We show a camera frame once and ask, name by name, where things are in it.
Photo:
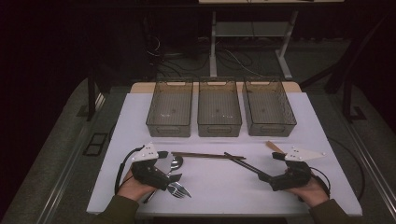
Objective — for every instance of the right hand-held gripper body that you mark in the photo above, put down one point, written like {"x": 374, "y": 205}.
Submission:
{"x": 295, "y": 180}

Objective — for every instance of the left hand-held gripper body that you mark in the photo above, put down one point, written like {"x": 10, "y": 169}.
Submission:
{"x": 149, "y": 175}

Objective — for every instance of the black chopstick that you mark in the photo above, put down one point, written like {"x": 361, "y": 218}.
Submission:
{"x": 241, "y": 162}

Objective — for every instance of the clear grey plastic bin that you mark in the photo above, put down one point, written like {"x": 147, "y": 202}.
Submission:
{"x": 169, "y": 109}
{"x": 267, "y": 107}
{"x": 219, "y": 109}

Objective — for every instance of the person's left hand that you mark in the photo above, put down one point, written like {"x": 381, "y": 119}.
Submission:
{"x": 134, "y": 189}

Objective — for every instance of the person's right hand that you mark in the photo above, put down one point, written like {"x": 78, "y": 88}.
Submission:
{"x": 313, "y": 194}

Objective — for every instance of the metal spoon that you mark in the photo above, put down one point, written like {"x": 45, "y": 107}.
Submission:
{"x": 176, "y": 161}

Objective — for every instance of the light wooden utensil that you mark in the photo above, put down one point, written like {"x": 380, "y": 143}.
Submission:
{"x": 274, "y": 146}

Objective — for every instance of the black metal stand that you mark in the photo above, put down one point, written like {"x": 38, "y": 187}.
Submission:
{"x": 347, "y": 102}
{"x": 91, "y": 99}

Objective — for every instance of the black floor socket frame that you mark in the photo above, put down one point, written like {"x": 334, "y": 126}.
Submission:
{"x": 95, "y": 144}

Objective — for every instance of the aluminium floor rail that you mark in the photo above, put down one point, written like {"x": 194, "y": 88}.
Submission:
{"x": 373, "y": 165}
{"x": 62, "y": 183}

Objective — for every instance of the white metal desk frame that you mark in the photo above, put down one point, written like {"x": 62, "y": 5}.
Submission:
{"x": 249, "y": 28}

